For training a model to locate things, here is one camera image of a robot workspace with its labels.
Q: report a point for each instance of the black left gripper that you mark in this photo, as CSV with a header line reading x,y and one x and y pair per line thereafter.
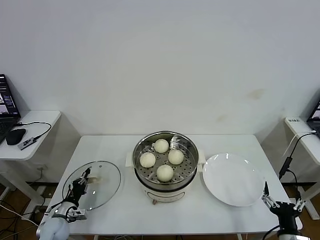
x,y
74,192

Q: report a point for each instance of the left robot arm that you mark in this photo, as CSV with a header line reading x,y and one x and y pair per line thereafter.
x,y
53,228

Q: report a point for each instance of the white label sticker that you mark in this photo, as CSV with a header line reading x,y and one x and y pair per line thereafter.
x,y
293,120

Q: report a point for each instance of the white round plate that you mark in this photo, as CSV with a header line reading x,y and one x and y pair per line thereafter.
x,y
232,180

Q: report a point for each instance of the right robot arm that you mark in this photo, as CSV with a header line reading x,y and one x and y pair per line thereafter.
x,y
287,232

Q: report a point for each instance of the white side table with label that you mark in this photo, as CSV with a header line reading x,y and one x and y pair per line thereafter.
x,y
312,155

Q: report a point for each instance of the white steamed baozi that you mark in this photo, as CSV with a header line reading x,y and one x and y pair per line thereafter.
x,y
147,160
176,157
165,173
161,145

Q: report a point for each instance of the round glass pot lid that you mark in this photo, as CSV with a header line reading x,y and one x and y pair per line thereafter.
x,y
105,190

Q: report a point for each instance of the cream electric cooking pot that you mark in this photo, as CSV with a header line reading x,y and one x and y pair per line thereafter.
x,y
165,193

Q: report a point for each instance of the black computer mouse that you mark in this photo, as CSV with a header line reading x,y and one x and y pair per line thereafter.
x,y
15,136

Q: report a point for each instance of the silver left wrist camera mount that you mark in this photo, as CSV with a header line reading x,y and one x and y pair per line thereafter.
x,y
78,214

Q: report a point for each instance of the white side table with mouse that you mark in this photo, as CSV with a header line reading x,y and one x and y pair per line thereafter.
x,y
37,120

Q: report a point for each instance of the stainless steel steamer basket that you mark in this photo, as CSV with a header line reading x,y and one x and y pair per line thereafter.
x,y
186,172

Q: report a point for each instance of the white wall socket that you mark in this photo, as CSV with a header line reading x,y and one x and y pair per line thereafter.
x,y
41,168

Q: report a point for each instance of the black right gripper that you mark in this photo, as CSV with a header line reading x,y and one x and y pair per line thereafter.
x,y
286,212

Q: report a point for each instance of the black laptop with mouse beside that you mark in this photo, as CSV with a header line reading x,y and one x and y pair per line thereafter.
x,y
7,105

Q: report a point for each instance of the grey usb hub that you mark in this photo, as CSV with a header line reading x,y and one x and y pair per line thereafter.
x,y
28,143

